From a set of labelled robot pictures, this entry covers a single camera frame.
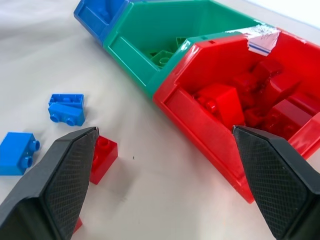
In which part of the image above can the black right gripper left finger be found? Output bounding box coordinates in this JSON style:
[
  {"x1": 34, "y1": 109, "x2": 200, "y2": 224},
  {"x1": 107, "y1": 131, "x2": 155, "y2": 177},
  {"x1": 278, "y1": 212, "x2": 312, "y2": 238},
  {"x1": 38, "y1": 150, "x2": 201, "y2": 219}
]
[{"x1": 0, "y1": 126, "x2": 100, "y2": 240}]

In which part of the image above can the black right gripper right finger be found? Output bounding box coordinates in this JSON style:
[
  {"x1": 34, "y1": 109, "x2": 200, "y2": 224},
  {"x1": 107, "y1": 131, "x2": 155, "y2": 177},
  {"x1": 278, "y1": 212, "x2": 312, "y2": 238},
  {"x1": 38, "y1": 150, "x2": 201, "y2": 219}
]
[{"x1": 231, "y1": 125, "x2": 320, "y2": 240}]

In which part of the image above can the red toy brick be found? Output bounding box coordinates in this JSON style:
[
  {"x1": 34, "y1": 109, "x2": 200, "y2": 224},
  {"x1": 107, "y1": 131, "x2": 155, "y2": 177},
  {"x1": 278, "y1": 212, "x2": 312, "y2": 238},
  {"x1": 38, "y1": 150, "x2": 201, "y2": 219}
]
[
  {"x1": 72, "y1": 216, "x2": 84, "y2": 235},
  {"x1": 267, "y1": 98, "x2": 317, "y2": 139},
  {"x1": 88, "y1": 135, "x2": 119, "y2": 186},
  {"x1": 243, "y1": 106, "x2": 270, "y2": 129},
  {"x1": 259, "y1": 76, "x2": 301, "y2": 109},
  {"x1": 193, "y1": 83, "x2": 247, "y2": 129},
  {"x1": 254, "y1": 59, "x2": 285, "y2": 81},
  {"x1": 233, "y1": 73, "x2": 266, "y2": 96}
]

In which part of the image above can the red plastic storage bin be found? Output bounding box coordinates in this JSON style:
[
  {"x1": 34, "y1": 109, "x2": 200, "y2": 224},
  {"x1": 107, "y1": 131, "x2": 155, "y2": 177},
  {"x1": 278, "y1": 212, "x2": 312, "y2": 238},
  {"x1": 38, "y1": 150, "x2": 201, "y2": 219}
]
[{"x1": 152, "y1": 29, "x2": 320, "y2": 205}]

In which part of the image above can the blue hollow-side-up toy brick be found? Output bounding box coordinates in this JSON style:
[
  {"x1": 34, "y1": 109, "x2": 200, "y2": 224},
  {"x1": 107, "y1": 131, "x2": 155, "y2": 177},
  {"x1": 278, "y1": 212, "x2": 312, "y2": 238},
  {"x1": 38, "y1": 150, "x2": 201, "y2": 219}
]
[{"x1": 48, "y1": 93, "x2": 85, "y2": 111}]

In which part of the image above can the white tape label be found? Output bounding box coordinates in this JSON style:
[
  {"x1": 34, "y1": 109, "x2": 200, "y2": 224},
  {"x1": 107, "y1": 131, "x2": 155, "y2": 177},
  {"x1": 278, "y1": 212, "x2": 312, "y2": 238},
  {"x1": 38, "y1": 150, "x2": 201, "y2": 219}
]
[{"x1": 226, "y1": 24, "x2": 282, "y2": 57}]

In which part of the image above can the green toy brick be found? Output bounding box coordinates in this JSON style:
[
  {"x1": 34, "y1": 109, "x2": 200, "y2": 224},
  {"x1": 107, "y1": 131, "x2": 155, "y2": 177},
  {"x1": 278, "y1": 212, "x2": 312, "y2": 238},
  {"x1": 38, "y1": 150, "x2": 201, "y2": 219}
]
[{"x1": 150, "y1": 49, "x2": 176, "y2": 70}]

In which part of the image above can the blue plastic storage bin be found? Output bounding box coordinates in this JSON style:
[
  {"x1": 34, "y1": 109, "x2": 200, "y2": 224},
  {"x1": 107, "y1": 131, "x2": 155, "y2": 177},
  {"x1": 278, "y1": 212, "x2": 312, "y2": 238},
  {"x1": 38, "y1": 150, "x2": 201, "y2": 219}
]
[{"x1": 73, "y1": 0, "x2": 134, "y2": 47}]

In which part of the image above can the green plastic storage bin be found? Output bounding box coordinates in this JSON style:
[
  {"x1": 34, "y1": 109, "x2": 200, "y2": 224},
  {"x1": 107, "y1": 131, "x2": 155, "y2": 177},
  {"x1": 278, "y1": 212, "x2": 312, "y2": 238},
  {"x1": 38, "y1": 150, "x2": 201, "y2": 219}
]
[{"x1": 102, "y1": 0, "x2": 262, "y2": 100}]

